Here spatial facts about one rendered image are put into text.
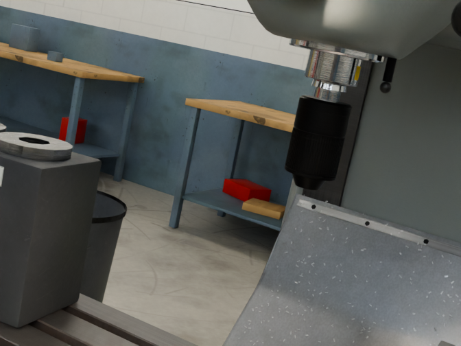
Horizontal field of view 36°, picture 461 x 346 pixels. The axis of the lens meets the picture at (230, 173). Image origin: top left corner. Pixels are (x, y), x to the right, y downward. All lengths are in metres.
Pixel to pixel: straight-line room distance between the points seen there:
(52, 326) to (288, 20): 0.47
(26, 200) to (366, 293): 0.46
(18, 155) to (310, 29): 0.40
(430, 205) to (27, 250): 0.53
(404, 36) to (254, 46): 4.86
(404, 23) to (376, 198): 0.49
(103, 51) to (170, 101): 0.81
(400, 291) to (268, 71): 4.44
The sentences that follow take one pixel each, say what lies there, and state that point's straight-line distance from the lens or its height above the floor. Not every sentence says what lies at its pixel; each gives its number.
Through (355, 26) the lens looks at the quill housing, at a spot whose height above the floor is 1.33.
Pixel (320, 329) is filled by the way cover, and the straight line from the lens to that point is 0.98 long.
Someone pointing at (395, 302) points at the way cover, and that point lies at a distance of 0.98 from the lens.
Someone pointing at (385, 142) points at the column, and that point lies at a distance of 1.01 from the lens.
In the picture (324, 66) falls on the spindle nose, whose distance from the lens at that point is 0.62.
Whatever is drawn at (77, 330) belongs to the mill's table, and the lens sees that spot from 0.86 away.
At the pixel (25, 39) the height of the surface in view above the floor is 0.97.
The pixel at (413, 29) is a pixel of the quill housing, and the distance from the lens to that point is 0.58.
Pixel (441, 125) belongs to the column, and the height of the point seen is 1.24.
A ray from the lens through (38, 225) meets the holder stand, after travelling 0.81.
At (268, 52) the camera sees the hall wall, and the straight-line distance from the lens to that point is 5.37.
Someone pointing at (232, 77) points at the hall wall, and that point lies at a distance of 5.48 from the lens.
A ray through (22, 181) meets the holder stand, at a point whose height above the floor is 1.11.
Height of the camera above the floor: 1.30
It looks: 10 degrees down
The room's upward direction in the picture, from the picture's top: 11 degrees clockwise
